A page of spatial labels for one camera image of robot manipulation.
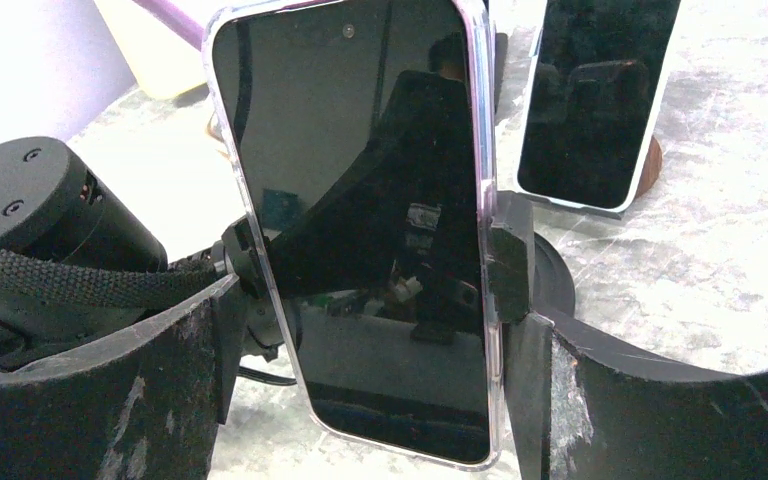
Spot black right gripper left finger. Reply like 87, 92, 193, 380
0, 275, 247, 479

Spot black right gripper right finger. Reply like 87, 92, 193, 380
503, 311, 768, 479

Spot black round-base phone holder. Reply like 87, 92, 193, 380
221, 190, 577, 362

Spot blue case phone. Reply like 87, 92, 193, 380
517, 0, 680, 217

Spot white case phone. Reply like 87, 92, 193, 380
202, 1, 501, 470

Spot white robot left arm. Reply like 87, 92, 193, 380
0, 137, 227, 371

